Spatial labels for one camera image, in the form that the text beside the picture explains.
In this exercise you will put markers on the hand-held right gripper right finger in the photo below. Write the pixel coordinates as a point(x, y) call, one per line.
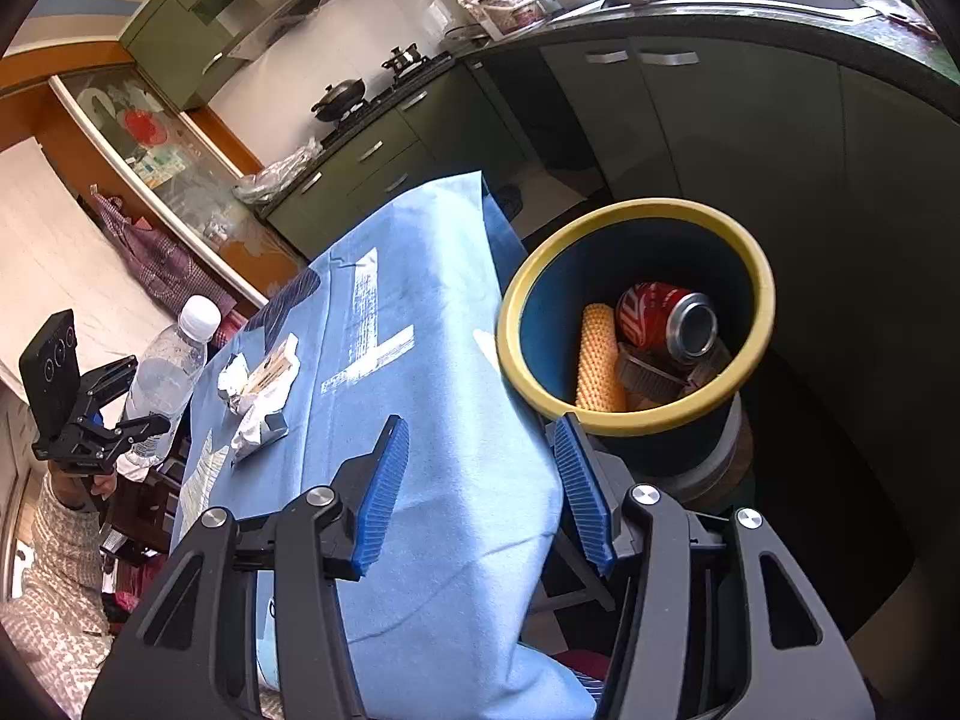
point(585, 495)

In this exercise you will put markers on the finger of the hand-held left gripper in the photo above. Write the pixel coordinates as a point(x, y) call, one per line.
point(139, 431)
point(105, 390)

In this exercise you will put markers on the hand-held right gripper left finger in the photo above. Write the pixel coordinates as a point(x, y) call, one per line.
point(382, 495)

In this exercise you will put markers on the clear water bottle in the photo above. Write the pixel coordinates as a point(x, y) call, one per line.
point(169, 367)

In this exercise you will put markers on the yellow foam net sleeve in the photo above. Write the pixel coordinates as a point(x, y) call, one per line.
point(600, 360)

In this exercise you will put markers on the red soda can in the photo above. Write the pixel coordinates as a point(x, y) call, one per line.
point(652, 315)

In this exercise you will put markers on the yellow-rimmed dark bin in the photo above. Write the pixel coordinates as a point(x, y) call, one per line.
point(555, 300)

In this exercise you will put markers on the person's left hand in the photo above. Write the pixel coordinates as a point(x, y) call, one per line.
point(67, 489)

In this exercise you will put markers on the crumpled foil wrapper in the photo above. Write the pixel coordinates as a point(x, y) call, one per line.
point(232, 382)

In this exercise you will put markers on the white hanging cloth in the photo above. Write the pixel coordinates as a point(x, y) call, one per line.
point(67, 262)

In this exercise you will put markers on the dark flat packet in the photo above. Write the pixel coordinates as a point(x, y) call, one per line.
point(276, 427)

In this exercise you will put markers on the checked apron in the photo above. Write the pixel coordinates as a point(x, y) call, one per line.
point(157, 262)

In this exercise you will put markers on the blue printed tablecloth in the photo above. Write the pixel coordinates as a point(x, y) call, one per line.
point(435, 360)

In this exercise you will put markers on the white paper wrapper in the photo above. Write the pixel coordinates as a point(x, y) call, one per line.
point(271, 367)

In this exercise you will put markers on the glass sliding door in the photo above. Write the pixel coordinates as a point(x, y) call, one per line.
point(172, 165)

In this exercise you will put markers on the clear plastic bag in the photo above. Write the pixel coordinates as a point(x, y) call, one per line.
point(277, 172)

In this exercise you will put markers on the black wok with lid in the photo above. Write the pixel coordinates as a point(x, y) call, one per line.
point(341, 99)

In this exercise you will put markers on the gas stove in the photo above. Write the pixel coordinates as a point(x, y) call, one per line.
point(390, 94)

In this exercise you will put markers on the small dark pot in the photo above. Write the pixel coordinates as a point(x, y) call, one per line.
point(401, 60)

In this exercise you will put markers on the steel range hood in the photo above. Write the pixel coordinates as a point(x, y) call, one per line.
point(300, 0)

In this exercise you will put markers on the glass pot lid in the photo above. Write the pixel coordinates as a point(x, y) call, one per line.
point(465, 31)

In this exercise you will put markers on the black kitchen countertop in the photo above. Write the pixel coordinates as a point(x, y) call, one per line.
point(750, 26)

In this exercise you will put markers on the white plastic bucket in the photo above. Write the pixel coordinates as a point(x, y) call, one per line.
point(502, 4)

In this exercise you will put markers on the green wall cabinets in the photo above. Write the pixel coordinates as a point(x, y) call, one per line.
point(172, 37)

